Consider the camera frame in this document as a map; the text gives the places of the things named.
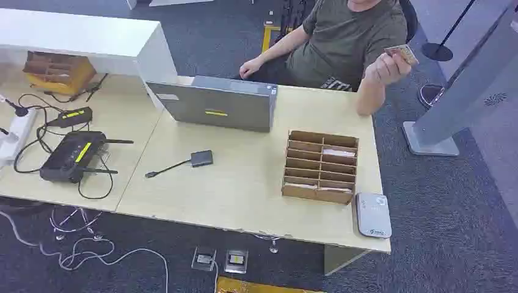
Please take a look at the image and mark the yellow floor mat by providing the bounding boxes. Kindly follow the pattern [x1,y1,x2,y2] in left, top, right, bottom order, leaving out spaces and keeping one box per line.
[215,275,326,293]

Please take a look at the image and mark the black chair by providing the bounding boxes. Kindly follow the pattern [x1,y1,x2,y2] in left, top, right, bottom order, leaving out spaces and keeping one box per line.
[398,0,419,45]

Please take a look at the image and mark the black adapter with cable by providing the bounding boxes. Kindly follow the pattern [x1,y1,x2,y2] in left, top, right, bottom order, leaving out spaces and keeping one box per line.
[144,150,214,179]

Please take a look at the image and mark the black cable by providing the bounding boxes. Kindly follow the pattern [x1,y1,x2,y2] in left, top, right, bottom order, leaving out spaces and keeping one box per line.
[13,93,114,201]

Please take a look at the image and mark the pale wooden desk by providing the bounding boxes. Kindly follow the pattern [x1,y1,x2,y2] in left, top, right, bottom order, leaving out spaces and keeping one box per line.
[0,73,393,277]

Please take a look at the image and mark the person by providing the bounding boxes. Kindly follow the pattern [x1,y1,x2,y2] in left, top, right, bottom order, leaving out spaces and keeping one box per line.
[238,0,418,118]

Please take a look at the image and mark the round black stanchion base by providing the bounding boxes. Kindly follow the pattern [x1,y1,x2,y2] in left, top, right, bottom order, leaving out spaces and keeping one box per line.
[417,82,447,109]

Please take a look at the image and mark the white card in slot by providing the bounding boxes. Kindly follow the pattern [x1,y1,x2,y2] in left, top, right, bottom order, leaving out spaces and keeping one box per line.
[322,148,357,159]

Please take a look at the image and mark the black stanchion post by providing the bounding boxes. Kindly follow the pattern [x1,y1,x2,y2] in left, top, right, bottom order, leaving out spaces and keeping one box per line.
[420,0,478,63]

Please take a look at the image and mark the black router with antennas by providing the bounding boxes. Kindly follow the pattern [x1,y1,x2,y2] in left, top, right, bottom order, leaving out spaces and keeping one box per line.
[39,130,135,185]

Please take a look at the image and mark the printed card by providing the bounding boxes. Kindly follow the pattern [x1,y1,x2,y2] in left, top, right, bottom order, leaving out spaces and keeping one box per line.
[384,44,420,67]

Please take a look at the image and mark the white power strip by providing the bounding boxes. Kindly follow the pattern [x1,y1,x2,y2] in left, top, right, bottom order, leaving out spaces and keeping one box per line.
[0,107,38,164]

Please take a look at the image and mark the white desk shelf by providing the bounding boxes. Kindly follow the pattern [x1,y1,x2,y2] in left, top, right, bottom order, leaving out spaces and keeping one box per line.
[0,7,179,110]

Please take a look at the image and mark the person's right hand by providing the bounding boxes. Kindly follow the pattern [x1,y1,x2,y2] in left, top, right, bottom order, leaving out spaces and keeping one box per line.
[238,56,266,81]

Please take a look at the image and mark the floor socket with cable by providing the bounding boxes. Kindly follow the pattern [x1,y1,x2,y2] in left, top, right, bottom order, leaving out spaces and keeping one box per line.
[190,246,217,272]

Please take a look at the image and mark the black tripod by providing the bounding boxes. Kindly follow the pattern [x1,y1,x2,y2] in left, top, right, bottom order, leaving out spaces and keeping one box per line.
[275,0,315,45]

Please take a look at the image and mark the floor socket with yellow label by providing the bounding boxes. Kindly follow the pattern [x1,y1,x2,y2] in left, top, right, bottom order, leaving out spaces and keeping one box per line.
[223,248,250,275]

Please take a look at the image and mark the grey laptop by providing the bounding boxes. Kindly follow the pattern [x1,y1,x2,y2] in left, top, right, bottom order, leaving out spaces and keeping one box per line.
[145,75,279,134]

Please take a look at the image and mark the person's left hand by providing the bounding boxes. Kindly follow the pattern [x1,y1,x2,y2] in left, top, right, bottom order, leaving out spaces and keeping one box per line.
[363,52,413,87]

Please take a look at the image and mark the white floor cable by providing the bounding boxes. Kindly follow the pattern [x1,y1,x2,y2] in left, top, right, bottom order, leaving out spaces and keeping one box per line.
[0,209,170,293]

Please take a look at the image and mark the wire metal stand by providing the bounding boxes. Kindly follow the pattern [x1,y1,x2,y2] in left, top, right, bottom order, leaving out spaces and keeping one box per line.
[49,206,104,242]

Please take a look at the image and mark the white card reader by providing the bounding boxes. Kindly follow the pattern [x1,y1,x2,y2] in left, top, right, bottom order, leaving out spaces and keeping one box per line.
[355,192,393,240]

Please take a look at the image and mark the wooden card box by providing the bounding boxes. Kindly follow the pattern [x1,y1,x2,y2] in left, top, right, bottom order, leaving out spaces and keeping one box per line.
[281,129,360,206]

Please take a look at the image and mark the wooden box on yellow base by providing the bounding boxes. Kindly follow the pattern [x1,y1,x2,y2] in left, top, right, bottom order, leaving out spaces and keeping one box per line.
[21,50,98,96]

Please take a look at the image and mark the grey kiosk stand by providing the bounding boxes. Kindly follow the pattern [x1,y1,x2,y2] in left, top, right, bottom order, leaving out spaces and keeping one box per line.
[402,0,518,157]

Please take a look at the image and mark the small black labelled device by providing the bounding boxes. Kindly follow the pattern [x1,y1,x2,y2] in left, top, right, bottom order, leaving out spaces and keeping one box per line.
[46,106,94,129]

